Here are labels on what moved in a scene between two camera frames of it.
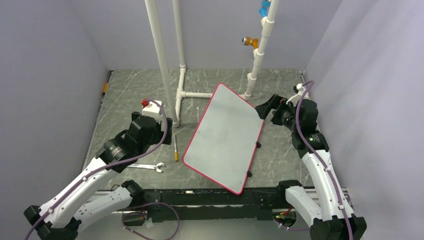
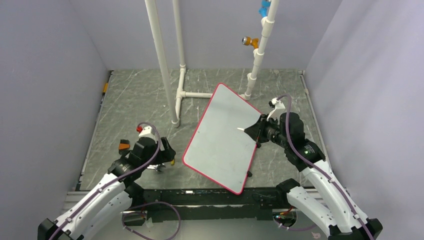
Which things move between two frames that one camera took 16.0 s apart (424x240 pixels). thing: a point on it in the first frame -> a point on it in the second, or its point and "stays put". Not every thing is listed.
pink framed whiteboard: (223, 145) stays put
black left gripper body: (158, 135) -> (163, 155)
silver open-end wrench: (156, 167) stays put
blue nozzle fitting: (263, 10) stays put
